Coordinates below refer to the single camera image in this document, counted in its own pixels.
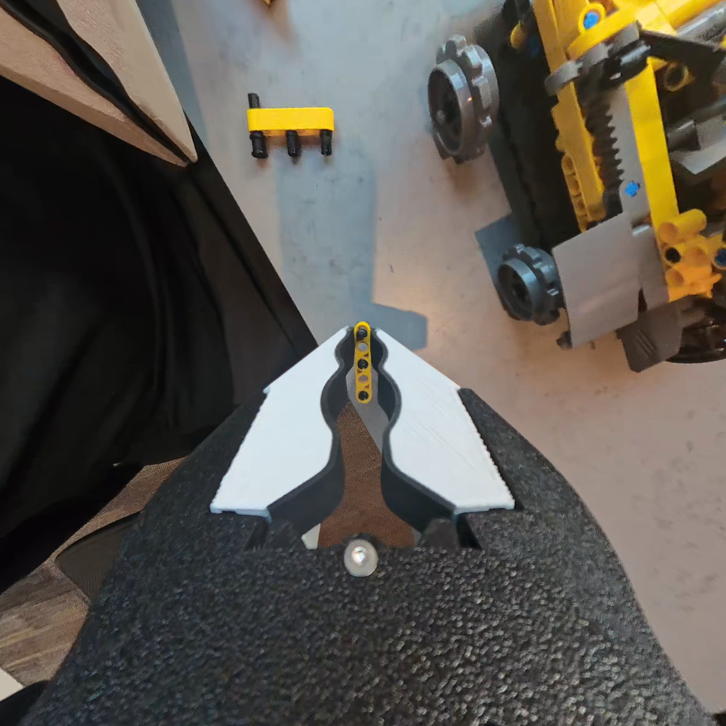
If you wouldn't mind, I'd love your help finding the yellow grey brick vehicle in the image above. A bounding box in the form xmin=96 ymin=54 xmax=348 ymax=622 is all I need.
xmin=425 ymin=0 xmax=726 ymax=375

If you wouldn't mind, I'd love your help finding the person's black clothing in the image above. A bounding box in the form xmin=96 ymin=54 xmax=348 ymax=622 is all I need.
xmin=0 ymin=74 xmax=318 ymax=540

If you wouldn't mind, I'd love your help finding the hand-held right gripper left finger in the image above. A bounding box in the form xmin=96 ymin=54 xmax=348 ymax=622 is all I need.
xmin=210 ymin=326 xmax=357 ymax=527

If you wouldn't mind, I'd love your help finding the grey desk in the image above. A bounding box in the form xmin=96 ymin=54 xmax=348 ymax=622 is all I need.
xmin=136 ymin=0 xmax=726 ymax=726

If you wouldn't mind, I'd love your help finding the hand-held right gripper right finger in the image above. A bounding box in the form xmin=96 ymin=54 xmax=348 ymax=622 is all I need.
xmin=369 ymin=328 xmax=517 ymax=521

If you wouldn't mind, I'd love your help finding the yellow brick beam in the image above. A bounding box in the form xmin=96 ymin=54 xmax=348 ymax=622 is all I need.
xmin=245 ymin=92 xmax=335 ymax=160
xmin=352 ymin=320 xmax=374 ymax=403

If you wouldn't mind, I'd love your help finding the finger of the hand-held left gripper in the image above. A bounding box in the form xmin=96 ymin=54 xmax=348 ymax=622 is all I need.
xmin=34 ymin=0 xmax=197 ymax=164
xmin=0 ymin=0 xmax=189 ymax=167

